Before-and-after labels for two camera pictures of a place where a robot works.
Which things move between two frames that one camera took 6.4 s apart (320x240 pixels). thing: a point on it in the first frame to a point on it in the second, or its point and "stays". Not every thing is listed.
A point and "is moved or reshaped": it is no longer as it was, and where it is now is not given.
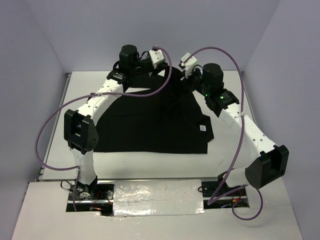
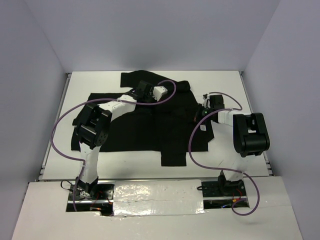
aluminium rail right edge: x=248 y=99 stays
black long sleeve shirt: x=168 y=120 is moved or reshaped
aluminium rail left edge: x=60 y=105 stays
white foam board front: x=43 y=216 stays
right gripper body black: x=194 y=81 to x=202 y=112
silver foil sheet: x=155 y=197 stays
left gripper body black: x=142 y=67 to x=149 y=98
